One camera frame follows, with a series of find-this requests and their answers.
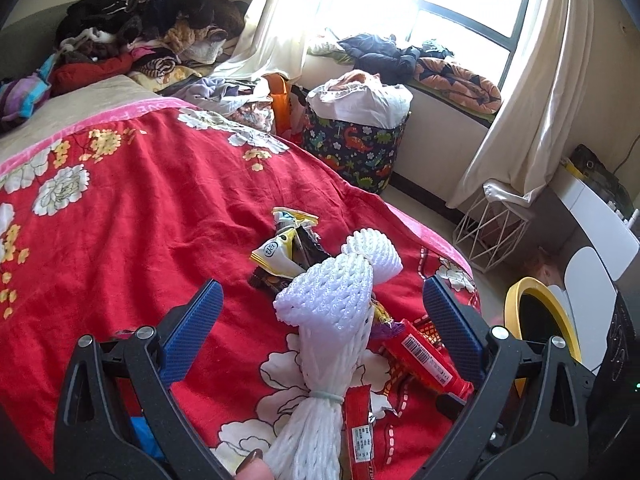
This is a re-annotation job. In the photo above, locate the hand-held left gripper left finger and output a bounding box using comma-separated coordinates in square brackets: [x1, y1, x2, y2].
[54, 280, 236, 480]

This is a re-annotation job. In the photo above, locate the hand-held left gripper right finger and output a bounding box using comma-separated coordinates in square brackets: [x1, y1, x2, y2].
[415, 275, 594, 480]

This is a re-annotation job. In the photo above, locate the red sausage packet with barcode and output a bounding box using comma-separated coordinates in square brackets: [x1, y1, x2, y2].
[380, 317, 474, 402]

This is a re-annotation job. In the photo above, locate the purple snack wrapper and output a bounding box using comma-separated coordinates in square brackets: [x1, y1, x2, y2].
[372, 300, 407, 342]

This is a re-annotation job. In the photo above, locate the yellow rimmed trash bin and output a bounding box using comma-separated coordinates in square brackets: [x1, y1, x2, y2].
[502, 277, 584, 397]

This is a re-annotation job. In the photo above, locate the brown candy bar wrapper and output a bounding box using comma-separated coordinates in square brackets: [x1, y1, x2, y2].
[249, 269, 294, 294]

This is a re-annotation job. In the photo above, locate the white foam fruit net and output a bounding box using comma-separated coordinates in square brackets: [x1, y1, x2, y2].
[274, 252, 376, 333]
[342, 230, 403, 286]

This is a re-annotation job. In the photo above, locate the yellow white snack wrapper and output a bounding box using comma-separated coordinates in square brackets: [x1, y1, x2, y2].
[250, 227, 301, 281]

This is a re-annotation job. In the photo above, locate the white foam net bundle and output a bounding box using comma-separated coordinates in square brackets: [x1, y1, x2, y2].
[262, 310, 381, 480]

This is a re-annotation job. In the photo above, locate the torn red snack packet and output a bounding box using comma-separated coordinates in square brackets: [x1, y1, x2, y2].
[344, 385, 397, 480]

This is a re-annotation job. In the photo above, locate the black snack wrapper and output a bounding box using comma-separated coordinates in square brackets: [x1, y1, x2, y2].
[292, 224, 332, 272]

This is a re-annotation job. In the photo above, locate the silver yellow snack wrapper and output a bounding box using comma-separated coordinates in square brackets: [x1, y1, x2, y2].
[271, 207, 320, 234]

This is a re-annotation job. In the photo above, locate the person's left hand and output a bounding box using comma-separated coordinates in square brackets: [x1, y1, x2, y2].
[235, 447, 275, 480]

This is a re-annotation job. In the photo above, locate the white chair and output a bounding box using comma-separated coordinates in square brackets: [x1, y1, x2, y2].
[547, 247, 622, 376]

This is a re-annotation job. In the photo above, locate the red floral blanket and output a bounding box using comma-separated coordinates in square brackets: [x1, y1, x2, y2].
[0, 97, 483, 480]

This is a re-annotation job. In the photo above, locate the white desk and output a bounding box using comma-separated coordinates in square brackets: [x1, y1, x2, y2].
[550, 160, 640, 283]

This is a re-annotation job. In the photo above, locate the dinosaur print laundry basket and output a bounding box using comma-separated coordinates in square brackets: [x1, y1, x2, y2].
[300, 85, 412, 196]

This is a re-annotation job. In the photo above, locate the white laundry in basket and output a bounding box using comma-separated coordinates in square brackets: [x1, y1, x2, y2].
[306, 71, 414, 129]

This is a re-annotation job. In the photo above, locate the pale crumpled garment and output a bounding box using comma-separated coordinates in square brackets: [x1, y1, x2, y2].
[175, 75, 277, 134]

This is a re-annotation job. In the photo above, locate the orange printed blanket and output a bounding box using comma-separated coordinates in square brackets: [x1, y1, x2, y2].
[412, 57, 503, 114]

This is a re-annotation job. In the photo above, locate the orange bag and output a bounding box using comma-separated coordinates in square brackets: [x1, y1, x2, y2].
[264, 74, 307, 142]

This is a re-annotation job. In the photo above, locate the beige bedsheet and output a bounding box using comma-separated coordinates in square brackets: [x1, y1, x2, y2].
[0, 75, 167, 162]

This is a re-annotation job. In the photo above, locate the cream curtain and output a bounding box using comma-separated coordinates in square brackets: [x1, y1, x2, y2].
[445, 0, 596, 209]

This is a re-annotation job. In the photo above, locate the dark blue jacket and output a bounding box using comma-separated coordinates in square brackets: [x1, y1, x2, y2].
[337, 34, 456, 81]

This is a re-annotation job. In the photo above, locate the pile of clothes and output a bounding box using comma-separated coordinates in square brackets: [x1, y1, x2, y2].
[0, 0, 251, 133]

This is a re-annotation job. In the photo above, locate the white sheer curtain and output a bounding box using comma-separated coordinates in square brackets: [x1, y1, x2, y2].
[210, 0, 426, 81]

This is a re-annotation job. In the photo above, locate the grey headboard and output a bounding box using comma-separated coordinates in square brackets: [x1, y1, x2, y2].
[0, 0, 77, 82]

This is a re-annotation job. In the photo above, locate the white wire side table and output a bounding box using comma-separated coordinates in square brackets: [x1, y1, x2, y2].
[452, 180, 539, 274]

